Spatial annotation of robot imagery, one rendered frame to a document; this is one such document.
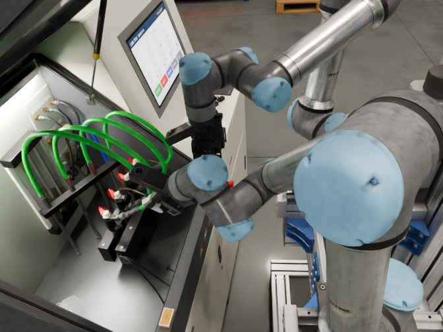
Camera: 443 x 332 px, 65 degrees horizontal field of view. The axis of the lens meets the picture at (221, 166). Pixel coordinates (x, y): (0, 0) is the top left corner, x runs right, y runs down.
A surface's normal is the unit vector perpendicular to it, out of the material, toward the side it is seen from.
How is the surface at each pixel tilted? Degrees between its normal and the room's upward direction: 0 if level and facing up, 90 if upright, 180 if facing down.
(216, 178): 45
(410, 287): 8
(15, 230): 90
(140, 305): 0
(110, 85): 90
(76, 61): 90
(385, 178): 40
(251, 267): 0
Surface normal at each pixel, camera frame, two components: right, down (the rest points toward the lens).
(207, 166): 0.51, -0.25
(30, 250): 0.98, 0.08
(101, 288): -0.07, -0.72
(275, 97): 0.54, 0.55
